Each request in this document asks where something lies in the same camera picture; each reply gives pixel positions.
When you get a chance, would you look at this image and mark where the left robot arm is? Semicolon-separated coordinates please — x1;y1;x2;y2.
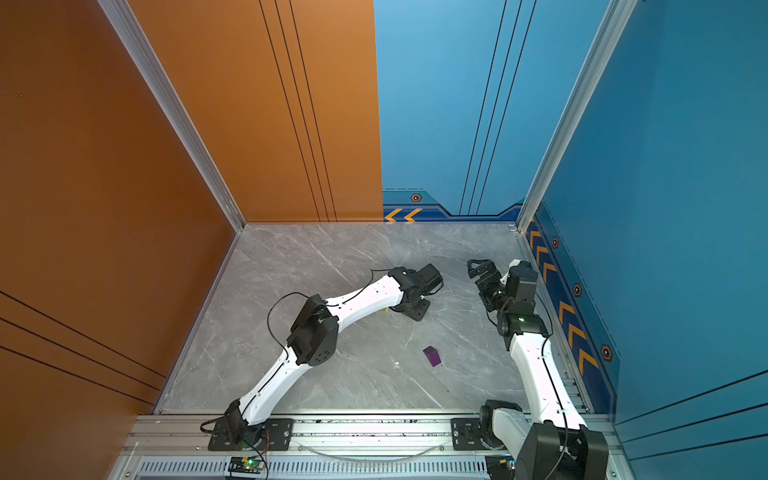
223;264;443;441

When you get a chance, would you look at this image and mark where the aluminium front rail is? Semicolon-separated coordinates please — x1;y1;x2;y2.
107;413;637;480

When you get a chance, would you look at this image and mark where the left green circuit board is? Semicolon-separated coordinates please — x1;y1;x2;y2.
227;456;269;479

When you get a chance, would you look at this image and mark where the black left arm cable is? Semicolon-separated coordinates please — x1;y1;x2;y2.
265;268;394;361

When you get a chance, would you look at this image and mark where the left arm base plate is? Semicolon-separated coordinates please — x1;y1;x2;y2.
201;417;294;453

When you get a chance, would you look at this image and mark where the green circuit board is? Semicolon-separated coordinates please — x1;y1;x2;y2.
485;455;530;480
227;456;269;479

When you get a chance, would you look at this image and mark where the right green circuit board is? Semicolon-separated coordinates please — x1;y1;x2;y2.
485;455;530;480

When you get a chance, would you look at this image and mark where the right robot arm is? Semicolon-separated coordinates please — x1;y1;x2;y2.
467;259;609;479

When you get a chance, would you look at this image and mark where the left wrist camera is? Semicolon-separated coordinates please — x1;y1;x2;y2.
416;264;444;296

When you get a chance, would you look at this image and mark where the purple house-shaped block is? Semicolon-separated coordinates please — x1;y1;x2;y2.
423;346;442;367

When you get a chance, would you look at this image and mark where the aluminium corner post right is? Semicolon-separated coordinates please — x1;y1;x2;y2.
516;0;638;234

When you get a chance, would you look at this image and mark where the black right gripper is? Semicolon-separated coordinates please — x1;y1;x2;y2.
468;258;513;315

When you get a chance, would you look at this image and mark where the aluminium corner post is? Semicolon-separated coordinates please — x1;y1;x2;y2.
98;0;246;235
516;0;638;234

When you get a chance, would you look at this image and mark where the aluminium corner post left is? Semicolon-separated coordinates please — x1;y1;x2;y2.
98;0;246;235

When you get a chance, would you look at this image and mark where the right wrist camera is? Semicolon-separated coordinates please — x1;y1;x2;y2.
503;259;538;315

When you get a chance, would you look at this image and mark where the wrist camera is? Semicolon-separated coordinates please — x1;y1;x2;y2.
416;264;444;296
503;259;538;315

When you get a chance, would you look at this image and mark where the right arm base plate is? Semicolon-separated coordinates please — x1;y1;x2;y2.
450;417;531;453

